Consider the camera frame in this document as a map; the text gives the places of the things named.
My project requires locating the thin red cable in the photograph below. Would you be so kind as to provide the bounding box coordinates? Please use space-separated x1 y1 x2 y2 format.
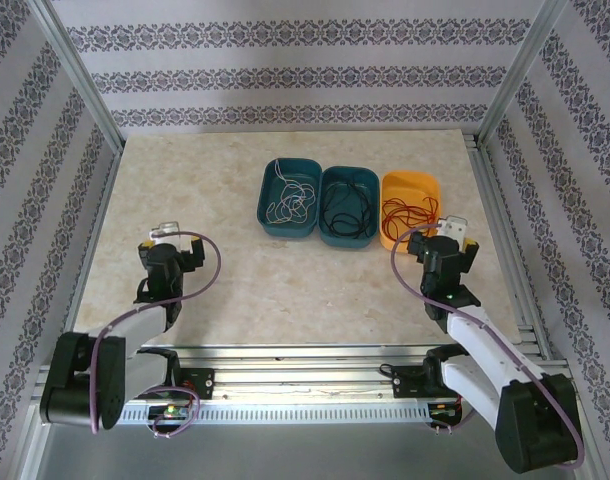
381 196 439 241

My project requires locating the thin black cable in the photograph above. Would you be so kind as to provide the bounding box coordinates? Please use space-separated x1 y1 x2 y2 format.
320 180 373 241

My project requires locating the thin white cable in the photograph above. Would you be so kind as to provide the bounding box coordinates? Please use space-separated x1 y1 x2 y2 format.
265 158 318 226

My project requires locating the orange plastic bin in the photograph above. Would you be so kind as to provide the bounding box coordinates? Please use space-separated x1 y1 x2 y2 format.
378 170 446 251

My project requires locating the teal plastic bin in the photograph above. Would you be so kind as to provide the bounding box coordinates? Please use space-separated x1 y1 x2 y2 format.
256 157 324 241
316 165 382 250

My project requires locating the small electronics board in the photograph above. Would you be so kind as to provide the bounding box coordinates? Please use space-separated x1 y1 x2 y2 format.
429 403 462 421
148 404 192 421

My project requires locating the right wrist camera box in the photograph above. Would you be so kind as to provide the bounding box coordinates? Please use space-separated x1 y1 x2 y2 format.
436 215 471 246

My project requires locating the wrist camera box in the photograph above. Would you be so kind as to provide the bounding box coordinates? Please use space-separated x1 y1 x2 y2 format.
436 215 471 246
149 219 183 246

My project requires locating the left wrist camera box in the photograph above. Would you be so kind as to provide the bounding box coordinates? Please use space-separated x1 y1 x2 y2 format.
149 219 183 246

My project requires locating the aluminium side rail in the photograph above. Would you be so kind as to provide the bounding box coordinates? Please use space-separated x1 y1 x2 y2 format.
58 145 125 351
462 131 555 362

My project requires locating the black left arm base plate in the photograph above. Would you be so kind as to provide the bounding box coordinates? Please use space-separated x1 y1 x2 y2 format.
176 367 217 401

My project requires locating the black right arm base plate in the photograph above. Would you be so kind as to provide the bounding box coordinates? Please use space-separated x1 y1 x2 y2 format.
390 364 466 400

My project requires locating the aluminium rail frame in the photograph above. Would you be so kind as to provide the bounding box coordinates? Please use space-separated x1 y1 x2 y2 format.
32 343 579 402

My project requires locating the aluminium corner post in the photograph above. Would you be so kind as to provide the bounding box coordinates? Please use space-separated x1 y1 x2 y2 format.
26 0 125 152
476 0 575 147

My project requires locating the white slotted cable duct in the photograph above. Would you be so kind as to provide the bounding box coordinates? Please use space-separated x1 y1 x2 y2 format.
119 403 432 427

